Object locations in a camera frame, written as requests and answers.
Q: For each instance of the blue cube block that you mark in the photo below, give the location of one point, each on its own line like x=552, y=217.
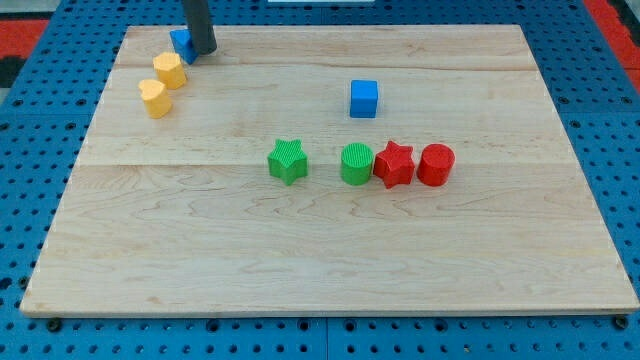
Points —
x=364, y=98

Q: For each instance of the yellow heart block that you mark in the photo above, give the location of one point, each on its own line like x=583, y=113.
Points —
x=155, y=97

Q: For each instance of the green star block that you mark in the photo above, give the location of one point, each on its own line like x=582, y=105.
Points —
x=287, y=161

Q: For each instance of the green cylinder block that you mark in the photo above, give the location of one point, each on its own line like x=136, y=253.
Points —
x=356, y=163

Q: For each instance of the light wooden board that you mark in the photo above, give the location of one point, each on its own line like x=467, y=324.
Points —
x=179, y=217

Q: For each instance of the red star block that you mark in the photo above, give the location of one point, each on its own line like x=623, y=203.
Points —
x=394, y=165

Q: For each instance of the red cylinder block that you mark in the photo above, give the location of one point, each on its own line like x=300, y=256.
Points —
x=436, y=163

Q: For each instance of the yellow hexagon block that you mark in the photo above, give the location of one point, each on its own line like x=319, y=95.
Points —
x=169, y=70

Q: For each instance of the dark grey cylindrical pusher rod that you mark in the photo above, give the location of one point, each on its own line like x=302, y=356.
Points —
x=199, y=24

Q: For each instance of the blue block behind rod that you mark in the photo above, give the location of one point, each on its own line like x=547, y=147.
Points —
x=183, y=45

